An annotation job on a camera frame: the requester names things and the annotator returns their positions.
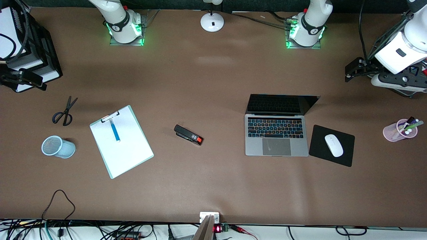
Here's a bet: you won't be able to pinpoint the long black cable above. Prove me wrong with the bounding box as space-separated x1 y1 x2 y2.
286 226 369 238

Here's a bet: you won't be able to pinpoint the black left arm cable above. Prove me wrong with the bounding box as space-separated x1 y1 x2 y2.
359 0 370 62

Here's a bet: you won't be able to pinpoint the small white box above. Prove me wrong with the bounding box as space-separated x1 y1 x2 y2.
199 212 220 224

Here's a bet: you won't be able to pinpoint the black stapler with red tip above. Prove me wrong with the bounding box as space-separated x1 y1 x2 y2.
173 124 204 146

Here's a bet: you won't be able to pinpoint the orange terminal strip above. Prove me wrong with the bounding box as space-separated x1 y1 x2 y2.
115 231 142 240

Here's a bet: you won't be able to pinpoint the grey wooden post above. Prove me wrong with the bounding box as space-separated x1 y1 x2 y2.
192 215 215 240

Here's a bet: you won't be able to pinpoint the silver laptop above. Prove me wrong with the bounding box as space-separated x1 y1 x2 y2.
245 94 321 157

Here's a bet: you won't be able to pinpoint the teal clipboard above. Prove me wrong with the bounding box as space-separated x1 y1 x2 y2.
89 105 154 180

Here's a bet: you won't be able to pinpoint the black stacked document tray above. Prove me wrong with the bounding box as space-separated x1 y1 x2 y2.
0 7 63 93

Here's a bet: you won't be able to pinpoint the white round lamp base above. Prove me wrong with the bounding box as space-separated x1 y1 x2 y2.
200 0 225 33

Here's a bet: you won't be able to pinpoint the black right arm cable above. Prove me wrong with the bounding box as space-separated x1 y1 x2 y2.
0 0 29 65

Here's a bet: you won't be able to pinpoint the blue marker with white end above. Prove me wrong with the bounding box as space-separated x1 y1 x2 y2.
109 119 121 143

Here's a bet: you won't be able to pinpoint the pink mesh pen cup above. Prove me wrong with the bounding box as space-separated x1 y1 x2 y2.
383 119 418 143

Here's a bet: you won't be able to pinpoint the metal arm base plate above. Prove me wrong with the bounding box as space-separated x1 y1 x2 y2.
109 14 146 46
285 18 322 50

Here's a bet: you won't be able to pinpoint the black looping cable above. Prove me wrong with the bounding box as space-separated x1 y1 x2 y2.
41 189 76 221

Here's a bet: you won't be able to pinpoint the black table cable bundle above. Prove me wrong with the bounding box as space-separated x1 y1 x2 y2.
223 9 296 29

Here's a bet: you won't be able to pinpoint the black handled scissors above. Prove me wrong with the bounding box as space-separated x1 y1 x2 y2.
52 96 78 127

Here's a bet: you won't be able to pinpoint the white board with green frame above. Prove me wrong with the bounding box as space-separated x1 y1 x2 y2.
90 107 153 178

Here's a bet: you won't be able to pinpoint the light green pen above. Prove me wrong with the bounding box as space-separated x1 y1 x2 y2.
405 120 424 132

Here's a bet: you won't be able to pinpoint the black mouse pad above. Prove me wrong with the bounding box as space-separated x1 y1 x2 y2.
309 125 355 167

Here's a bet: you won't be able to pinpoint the black cable tangle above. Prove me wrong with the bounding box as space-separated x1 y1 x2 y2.
0 218 200 240

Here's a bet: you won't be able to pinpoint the red clip leads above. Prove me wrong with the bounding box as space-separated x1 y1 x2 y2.
230 225 258 240

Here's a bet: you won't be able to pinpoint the white computer mouse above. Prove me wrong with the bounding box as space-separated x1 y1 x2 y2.
324 134 344 158

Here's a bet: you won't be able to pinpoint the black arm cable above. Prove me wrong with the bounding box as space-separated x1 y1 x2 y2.
0 0 29 65
359 0 370 62

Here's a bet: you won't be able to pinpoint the metal mesh desk organizer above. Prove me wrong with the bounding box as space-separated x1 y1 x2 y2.
367 10 427 99

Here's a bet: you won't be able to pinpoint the light blue mesh cup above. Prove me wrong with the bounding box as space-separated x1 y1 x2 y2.
41 135 76 159

